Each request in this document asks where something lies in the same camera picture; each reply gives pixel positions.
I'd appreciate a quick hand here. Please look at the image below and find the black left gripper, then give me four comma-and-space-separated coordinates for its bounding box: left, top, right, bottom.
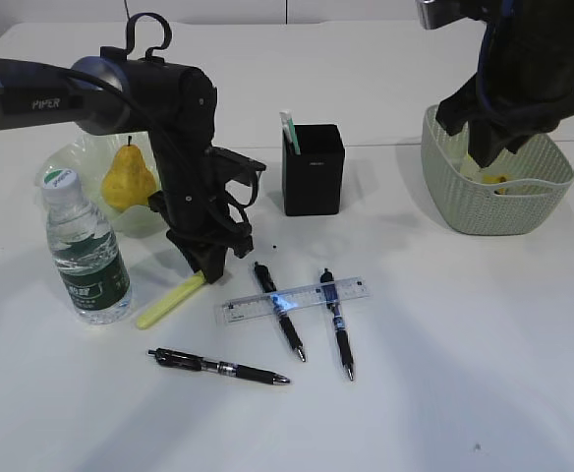
149, 142, 256, 284

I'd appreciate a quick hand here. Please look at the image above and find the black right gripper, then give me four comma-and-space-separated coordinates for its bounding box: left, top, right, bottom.
435, 75, 574, 167

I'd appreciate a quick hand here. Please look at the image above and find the black gel pen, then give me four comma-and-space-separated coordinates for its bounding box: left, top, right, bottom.
319, 268, 355, 382
147, 348, 291, 385
254, 262, 307, 362

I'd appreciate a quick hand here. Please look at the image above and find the clear plastic ruler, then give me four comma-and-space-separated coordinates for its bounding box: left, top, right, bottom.
215, 277, 370, 324

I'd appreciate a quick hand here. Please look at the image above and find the yellow utility knife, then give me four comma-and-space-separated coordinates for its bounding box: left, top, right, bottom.
136, 271, 205, 330

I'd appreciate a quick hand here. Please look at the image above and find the yellow pear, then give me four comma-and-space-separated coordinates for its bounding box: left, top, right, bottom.
100, 136, 158, 212

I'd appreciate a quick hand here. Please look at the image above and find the clear water bottle green label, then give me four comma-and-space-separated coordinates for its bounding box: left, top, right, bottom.
41, 168, 132, 325

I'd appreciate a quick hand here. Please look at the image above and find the green utility knife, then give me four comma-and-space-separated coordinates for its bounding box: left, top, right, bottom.
279, 110, 301, 155

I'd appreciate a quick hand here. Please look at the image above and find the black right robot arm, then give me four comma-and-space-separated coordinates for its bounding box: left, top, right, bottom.
436, 1, 574, 168

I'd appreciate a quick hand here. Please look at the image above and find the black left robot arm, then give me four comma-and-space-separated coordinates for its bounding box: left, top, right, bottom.
0, 58, 263, 283

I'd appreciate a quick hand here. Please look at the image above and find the green woven plastic basket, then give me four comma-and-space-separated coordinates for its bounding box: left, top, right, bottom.
421, 105, 574, 236

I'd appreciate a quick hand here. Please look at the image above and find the black square pen holder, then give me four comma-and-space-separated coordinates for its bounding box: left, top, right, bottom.
282, 124, 345, 216

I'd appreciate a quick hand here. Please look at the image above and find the green wavy glass plate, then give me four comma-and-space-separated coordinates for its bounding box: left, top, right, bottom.
33, 134, 166, 238

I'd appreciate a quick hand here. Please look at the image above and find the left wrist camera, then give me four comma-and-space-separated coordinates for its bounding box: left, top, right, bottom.
204, 147, 266, 187

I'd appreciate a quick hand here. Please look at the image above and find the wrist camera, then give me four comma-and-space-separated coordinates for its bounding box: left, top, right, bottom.
204, 147, 266, 187
415, 0, 485, 30

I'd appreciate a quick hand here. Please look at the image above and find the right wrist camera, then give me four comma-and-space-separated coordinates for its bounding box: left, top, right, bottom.
415, 0, 485, 30

